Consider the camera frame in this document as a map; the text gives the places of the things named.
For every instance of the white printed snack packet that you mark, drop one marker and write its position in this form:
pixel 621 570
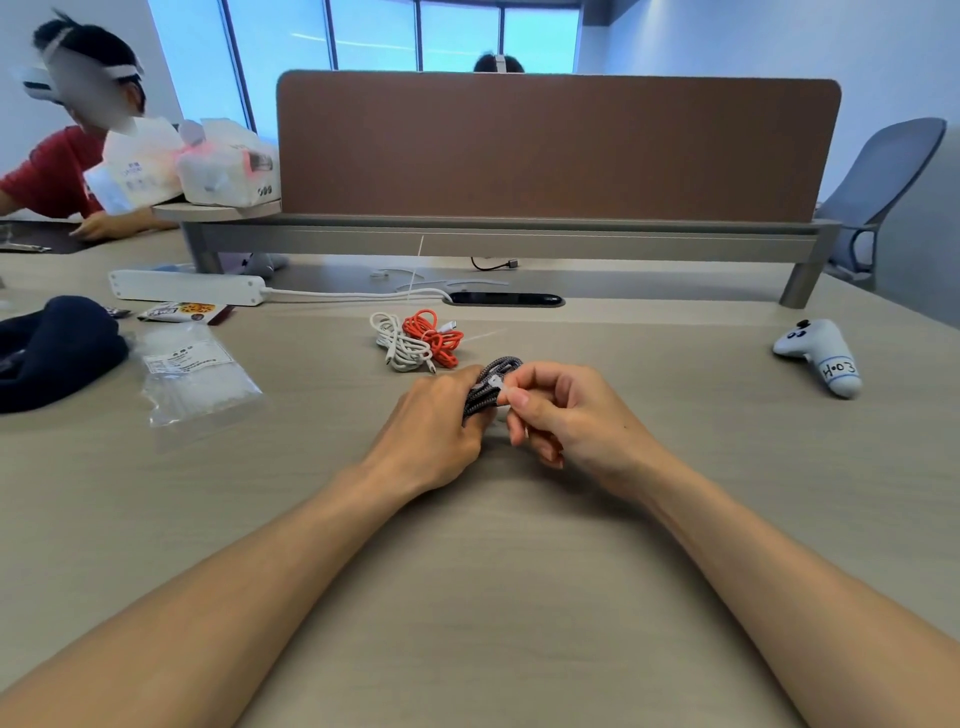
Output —
pixel 184 313

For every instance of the white tissue pack pink label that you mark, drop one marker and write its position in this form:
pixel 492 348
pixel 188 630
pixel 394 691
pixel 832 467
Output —
pixel 225 169

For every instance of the white power strip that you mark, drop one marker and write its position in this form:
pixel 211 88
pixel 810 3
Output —
pixel 187 288

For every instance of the round beige shelf board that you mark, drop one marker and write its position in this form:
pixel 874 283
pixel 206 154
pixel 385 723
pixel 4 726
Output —
pixel 210 212

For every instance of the grey metal desk shelf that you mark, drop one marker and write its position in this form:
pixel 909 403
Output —
pixel 525 244

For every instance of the white labelled hand controller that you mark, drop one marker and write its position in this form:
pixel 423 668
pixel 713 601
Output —
pixel 821 356

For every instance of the person's left forearm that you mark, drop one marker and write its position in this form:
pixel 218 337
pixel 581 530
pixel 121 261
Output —
pixel 202 622

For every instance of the person's right hand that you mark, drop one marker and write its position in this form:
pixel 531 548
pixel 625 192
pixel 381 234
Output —
pixel 585 427

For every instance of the person's right forearm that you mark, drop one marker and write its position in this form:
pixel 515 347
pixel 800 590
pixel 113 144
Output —
pixel 810 607

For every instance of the person's left hand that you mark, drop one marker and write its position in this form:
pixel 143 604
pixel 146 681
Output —
pixel 420 442

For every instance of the navy baseball cap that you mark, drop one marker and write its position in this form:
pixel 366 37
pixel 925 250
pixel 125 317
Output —
pixel 60 352

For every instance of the white head-mounted headset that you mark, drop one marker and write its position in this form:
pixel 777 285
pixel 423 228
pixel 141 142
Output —
pixel 501 64
pixel 124 71

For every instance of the large glass window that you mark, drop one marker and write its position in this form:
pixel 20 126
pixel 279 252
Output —
pixel 285 45

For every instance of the grey office chair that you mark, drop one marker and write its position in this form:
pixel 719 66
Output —
pixel 877 172

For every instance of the black flat tablet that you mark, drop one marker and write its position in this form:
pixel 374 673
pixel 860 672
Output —
pixel 52 236

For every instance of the brown desk divider panel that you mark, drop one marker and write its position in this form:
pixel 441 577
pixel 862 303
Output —
pixel 555 146

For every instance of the small white rounded object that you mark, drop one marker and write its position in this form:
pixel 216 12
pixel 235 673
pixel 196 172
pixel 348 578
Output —
pixel 264 266

